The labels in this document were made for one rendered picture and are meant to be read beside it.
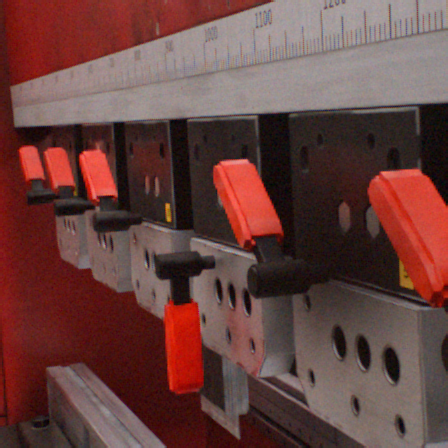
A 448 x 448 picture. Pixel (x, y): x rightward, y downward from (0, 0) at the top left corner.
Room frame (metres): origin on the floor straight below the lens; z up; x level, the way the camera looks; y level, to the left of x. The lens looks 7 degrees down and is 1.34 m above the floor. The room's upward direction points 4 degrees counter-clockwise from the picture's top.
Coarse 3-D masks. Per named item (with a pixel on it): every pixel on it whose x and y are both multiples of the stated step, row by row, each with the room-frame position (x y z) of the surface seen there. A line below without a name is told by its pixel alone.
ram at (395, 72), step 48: (48, 0) 1.32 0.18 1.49; (96, 0) 1.07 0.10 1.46; (144, 0) 0.90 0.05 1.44; (192, 0) 0.77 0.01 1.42; (240, 0) 0.68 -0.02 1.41; (48, 48) 1.35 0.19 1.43; (96, 48) 1.09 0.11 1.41; (384, 48) 0.50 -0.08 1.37; (432, 48) 0.46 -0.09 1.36; (96, 96) 1.11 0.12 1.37; (144, 96) 0.92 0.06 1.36; (192, 96) 0.79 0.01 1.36; (240, 96) 0.69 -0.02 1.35; (288, 96) 0.61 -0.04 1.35; (336, 96) 0.55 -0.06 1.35; (384, 96) 0.50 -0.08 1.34; (432, 96) 0.46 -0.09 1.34
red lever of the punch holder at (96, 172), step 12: (84, 156) 0.99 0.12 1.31; (96, 156) 0.99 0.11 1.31; (84, 168) 0.98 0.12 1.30; (96, 168) 0.98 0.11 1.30; (108, 168) 0.98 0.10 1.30; (96, 180) 0.96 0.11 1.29; (108, 180) 0.97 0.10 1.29; (96, 192) 0.95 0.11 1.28; (108, 192) 0.96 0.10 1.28; (96, 204) 0.95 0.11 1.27; (108, 204) 0.95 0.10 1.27; (96, 216) 0.93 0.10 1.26; (108, 216) 0.93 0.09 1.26; (120, 216) 0.93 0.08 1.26; (132, 216) 0.94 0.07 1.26; (96, 228) 0.93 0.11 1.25; (108, 228) 0.93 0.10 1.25; (120, 228) 0.93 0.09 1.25
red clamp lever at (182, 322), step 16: (160, 256) 0.73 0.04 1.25; (176, 256) 0.74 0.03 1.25; (192, 256) 0.74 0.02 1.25; (208, 256) 0.75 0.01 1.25; (160, 272) 0.73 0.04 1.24; (176, 272) 0.73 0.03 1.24; (192, 272) 0.74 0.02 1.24; (176, 288) 0.74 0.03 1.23; (176, 304) 0.74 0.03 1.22; (192, 304) 0.74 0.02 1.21; (176, 320) 0.73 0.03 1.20; (192, 320) 0.73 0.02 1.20; (176, 336) 0.73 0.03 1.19; (192, 336) 0.73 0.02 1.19; (176, 352) 0.73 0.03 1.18; (192, 352) 0.73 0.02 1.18; (176, 368) 0.73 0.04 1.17; (192, 368) 0.73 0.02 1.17; (176, 384) 0.73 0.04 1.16; (192, 384) 0.74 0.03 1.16
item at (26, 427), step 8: (24, 424) 1.58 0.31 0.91; (56, 424) 1.57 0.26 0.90; (24, 432) 1.54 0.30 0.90; (32, 432) 1.54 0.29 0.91; (40, 432) 1.53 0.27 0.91; (48, 432) 1.53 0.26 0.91; (56, 432) 1.53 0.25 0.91; (24, 440) 1.53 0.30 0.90; (32, 440) 1.50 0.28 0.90; (40, 440) 1.50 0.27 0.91; (48, 440) 1.49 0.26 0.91; (56, 440) 1.49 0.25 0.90; (64, 440) 1.49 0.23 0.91
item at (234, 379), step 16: (208, 352) 0.90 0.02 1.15; (208, 368) 0.90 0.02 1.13; (224, 368) 0.86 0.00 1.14; (240, 368) 0.86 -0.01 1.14; (208, 384) 0.90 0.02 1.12; (224, 384) 0.86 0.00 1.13; (240, 384) 0.86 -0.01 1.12; (208, 400) 0.94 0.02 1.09; (224, 400) 0.86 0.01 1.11; (240, 400) 0.86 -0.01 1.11; (224, 416) 0.89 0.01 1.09
